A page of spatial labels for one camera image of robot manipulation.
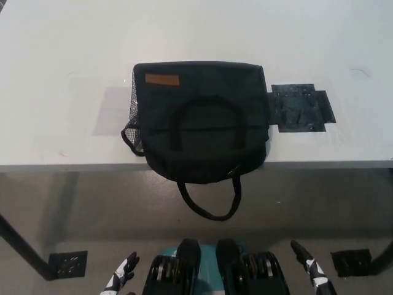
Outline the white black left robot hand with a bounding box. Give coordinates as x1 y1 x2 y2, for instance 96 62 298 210
103 251 141 295

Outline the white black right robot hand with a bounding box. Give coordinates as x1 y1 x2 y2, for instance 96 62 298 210
290 240 339 295

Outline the black soft travel bag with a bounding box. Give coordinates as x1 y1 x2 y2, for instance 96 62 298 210
120 62 271 222

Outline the robot legs and base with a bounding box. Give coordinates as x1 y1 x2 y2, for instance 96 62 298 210
144 238 291 295

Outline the black metal table leg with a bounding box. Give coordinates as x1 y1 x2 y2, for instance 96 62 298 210
0 213 55 281

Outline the black tape patch on table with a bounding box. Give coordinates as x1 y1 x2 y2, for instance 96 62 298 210
265 82 336 134

